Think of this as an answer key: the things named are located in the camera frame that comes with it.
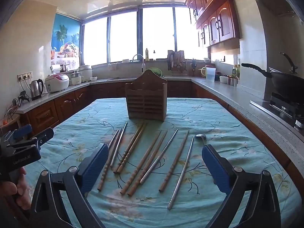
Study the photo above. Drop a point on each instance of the kitchen window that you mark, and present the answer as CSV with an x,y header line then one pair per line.
x,y
156,35

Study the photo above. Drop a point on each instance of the palm tree wall poster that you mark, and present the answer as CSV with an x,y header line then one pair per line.
x,y
65,38

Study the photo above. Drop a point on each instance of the grey stone countertop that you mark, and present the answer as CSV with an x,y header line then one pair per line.
x,y
237,92

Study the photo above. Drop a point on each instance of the wooden wall cabinets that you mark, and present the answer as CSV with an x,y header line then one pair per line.
x,y
213,11

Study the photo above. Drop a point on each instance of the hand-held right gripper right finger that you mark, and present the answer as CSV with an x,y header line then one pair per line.
x,y
215,168

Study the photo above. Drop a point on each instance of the metal spoon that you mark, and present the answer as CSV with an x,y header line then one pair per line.
x,y
201,137

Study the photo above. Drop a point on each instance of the small white container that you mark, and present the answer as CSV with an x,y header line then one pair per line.
x,y
223,79

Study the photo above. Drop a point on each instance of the yellow detergent bottle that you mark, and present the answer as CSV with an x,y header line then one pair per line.
x,y
147,55

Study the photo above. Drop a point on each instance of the kitchen faucet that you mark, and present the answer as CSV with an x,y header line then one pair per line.
x,y
140,59

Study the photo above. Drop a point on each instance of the steel electric kettle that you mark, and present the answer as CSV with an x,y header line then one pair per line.
x,y
36,90

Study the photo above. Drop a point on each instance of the wooden chopstick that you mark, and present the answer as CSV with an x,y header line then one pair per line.
x,y
148,161
106,166
128,148
132,147
174,161
141,161

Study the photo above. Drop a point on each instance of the wooden base cabinets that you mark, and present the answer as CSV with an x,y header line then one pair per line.
x,y
68,104

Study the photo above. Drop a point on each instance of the teal floral tablecloth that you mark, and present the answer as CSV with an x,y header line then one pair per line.
x,y
213,123

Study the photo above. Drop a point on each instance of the large white cooking pot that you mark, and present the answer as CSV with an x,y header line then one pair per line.
x,y
85,73

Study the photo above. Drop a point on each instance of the wooden utensil holder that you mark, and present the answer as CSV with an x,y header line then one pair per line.
x,y
146,104

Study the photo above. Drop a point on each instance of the metal chopstick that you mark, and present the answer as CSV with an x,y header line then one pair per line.
x,y
158,156
181,171
113,138
118,144

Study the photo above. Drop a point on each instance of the gas stove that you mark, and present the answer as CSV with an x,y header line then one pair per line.
x,y
285,105

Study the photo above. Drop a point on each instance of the small white electric pot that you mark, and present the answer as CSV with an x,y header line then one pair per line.
x,y
76,78

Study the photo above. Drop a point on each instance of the green oil bottle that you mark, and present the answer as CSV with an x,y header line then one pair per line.
x,y
235,71

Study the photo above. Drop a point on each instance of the white pink rice cooker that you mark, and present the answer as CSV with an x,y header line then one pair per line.
x,y
57,83

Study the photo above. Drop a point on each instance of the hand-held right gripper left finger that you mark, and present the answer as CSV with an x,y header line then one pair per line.
x,y
95,168

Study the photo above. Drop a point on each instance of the green colander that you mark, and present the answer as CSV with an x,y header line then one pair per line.
x,y
155,70

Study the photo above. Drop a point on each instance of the white plastic pitcher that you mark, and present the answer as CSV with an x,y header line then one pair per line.
x,y
210,74

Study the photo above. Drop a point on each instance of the black wok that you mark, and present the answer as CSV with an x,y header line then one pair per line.
x,y
285,83

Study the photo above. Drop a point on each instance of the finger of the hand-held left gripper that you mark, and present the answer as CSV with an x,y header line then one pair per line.
x,y
22,131
44,135

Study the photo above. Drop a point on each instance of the wall power outlet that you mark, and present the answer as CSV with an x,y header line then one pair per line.
x,y
24,75

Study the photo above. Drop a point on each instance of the white bowl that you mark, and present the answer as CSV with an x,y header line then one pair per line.
x,y
93,78

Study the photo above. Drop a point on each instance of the person's left hand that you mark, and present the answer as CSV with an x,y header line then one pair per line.
x,y
23,190

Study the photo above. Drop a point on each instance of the row of seasoning jars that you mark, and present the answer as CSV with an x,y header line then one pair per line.
x,y
232,81

